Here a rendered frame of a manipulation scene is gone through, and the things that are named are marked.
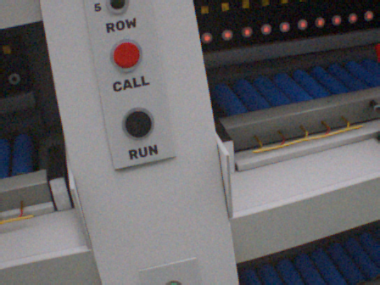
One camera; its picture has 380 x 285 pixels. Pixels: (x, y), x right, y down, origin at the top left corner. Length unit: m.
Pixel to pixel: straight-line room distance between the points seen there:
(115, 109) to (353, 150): 0.20
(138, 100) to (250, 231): 0.12
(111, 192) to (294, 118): 0.17
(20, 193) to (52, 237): 0.04
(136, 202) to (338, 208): 0.15
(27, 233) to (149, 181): 0.10
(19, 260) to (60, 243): 0.03
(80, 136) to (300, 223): 0.17
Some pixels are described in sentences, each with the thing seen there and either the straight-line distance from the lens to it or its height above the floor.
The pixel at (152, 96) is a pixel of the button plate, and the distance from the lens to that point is 0.33.
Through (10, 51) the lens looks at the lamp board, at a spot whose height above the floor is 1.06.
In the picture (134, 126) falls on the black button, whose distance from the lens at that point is 0.32.
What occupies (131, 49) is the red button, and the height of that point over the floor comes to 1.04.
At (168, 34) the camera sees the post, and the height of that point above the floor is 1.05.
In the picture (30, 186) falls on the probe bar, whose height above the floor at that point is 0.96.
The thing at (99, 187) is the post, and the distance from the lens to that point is 0.34.
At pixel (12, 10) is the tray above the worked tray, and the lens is 0.34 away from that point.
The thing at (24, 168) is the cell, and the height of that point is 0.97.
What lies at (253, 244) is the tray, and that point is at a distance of 0.38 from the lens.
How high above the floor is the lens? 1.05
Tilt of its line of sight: 13 degrees down
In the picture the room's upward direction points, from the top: 10 degrees counter-clockwise
